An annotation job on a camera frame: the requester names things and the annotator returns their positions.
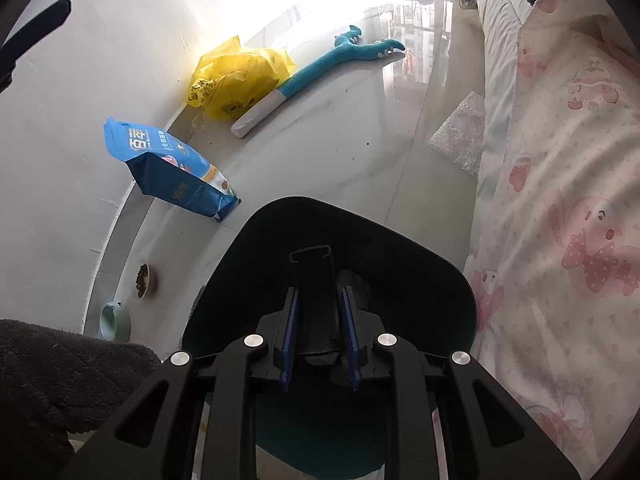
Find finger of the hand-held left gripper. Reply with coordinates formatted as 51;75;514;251
0;0;72;95

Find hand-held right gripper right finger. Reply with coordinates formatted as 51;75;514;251
340;285;583;480

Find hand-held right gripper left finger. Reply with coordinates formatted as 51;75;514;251
62;287;301;480

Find pet bowl with kibble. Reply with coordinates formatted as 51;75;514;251
134;260;158;301

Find pale green pet bowl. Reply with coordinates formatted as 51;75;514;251
97;301;132;342

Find blue pet food bag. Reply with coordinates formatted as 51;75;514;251
103;116;242;223

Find yellow plastic bag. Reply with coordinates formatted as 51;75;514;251
187;36;297;122

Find bubble wrap sheet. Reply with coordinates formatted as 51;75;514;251
429;91;487;177

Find dark fluffy cloth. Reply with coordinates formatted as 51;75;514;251
0;319;162;480

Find pink printed bedsheet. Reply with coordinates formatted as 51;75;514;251
462;0;640;480

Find blue dinosaur plush toy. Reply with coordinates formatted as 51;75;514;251
231;25;407;138

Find white quilted bed cover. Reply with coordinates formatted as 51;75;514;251
452;0;531;201

